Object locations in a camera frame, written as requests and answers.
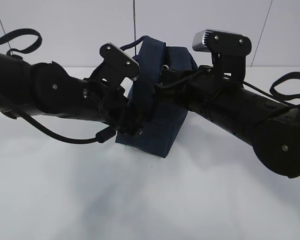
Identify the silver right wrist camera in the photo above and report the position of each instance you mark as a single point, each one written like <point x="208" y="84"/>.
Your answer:
<point x="228" y="52"/>

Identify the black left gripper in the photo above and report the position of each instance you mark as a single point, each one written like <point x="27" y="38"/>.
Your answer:
<point x="113" y="107"/>

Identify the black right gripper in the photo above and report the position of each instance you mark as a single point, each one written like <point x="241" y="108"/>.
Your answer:
<point x="185" y="89"/>

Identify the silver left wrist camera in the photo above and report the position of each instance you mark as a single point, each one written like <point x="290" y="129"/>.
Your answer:
<point x="117" y="65"/>

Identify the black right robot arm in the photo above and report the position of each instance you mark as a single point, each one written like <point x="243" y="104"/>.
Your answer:
<point x="268" y="122"/>

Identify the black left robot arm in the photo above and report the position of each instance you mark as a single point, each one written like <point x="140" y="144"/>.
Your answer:
<point x="47" y="89"/>

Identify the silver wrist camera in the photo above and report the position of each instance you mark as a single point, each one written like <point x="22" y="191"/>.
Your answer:
<point x="117" y="65"/>
<point x="228" y="52"/>

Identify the dark navy lunch bag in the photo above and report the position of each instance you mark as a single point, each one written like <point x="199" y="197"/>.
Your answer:
<point x="162" y="121"/>

